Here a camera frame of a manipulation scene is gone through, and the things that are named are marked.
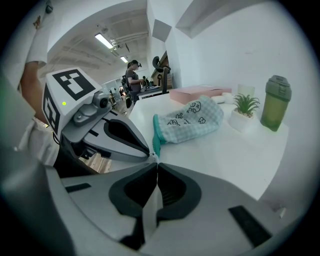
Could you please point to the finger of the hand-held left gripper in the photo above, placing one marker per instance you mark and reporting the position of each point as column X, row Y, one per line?
column 120, row 151

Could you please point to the small potted green plant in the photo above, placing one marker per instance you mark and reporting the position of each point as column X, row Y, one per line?
column 243, row 112

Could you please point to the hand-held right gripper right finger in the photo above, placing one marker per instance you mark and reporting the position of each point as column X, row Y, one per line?
column 217, row 205

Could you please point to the pink file box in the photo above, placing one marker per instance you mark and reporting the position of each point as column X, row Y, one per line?
column 197, row 93

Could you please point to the dark desk with white frame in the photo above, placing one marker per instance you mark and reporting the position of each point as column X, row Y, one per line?
column 150, row 92

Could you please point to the person's left forearm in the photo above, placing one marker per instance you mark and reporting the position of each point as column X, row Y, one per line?
column 31, row 87

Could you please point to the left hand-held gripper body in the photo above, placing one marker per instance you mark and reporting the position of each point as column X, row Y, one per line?
column 70, row 100

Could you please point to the ceiling light panel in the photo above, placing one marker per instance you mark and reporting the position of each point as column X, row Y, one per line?
column 103, row 40
column 124, row 59

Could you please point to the person's white shirt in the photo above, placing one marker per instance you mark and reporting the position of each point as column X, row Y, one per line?
column 37, row 42

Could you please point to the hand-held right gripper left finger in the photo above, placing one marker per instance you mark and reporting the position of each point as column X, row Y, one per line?
column 100, row 197

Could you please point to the green drinking bottle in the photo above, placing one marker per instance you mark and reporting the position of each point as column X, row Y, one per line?
column 275, row 107

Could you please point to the white table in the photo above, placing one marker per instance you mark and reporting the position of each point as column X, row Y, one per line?
column 212, row 160

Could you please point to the black office chair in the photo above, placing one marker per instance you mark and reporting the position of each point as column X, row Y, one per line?
column 163, row 75

